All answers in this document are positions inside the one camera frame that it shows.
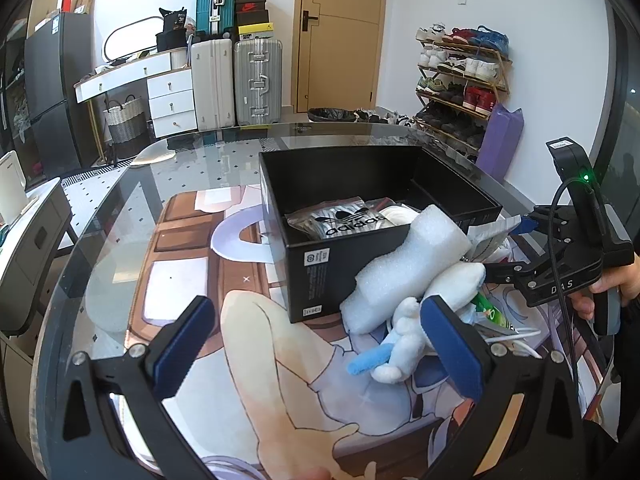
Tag printed desk mat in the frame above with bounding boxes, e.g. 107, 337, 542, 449
127, 182, 616, 480

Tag white suitcase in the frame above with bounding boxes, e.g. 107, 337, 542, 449
191, 38, 236, 131

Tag wooden shoe rack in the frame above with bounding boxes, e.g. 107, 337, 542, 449
414, 25, 514, 157

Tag silver suitcase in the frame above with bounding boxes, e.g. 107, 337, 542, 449
234, 39, 284, 126

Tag green and white packet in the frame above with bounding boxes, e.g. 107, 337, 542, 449
470, 292, 521, 336

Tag white fabric item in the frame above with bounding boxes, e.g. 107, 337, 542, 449
379, 200, 426, 227

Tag white foil pouch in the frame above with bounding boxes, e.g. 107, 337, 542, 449
467, 215, 523, 263

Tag loose sneakers pile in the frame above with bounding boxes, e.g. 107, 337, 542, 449
350, 107, 422, 129

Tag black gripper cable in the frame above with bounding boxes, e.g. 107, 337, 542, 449
547, 177, 593, 401

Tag white and blue plush toy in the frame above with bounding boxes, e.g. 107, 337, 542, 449
347, 262, 487, 385

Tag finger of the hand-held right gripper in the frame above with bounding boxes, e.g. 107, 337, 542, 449
482, 260, 551, 288
517, 205, 571, 248

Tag tall black glass cabinet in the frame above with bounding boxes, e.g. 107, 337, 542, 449
0, 20, 33, 186

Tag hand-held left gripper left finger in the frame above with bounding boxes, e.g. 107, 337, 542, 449
62, 295, 218, 480

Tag white appliance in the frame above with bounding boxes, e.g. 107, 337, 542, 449
0, 150, 29, 226

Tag woven laundry basket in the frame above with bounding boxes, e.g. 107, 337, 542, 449
103, 95, 147, 147

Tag wooden door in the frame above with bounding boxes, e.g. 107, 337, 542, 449
291, 0, 390, 114

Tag person's right hand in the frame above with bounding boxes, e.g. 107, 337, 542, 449
571, 254, 640, 328

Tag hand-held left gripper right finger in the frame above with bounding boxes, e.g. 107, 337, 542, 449
419, 295, 587, 480

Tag white dresser desk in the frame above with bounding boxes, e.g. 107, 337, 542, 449
74, 47, 199, 139

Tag white foam wrap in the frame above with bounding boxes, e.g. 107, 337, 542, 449
340, 205, 473, 335

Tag white cable bundle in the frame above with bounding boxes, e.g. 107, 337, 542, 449
482, 327, 546, 359

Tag silver bag with black logo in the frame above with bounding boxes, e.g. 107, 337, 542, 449
285, 196, 397, 242

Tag black refrigerator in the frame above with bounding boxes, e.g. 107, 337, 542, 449
24, 12, 109, 177

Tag person's right forearm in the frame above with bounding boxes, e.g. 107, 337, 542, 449
612, 292, 640, 441

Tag white side cabinet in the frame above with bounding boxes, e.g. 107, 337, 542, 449
0, 177, 76, 337

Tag purple bag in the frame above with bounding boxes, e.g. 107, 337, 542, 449
475, 102, 525, 182

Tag oval mirror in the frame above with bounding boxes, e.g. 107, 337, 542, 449
102, 15, 166, 62

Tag rows of assorted shoes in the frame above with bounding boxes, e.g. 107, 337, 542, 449
415, 22, 511, 148

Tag teal suitcase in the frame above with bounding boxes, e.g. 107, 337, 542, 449
196, 0, 237, 38

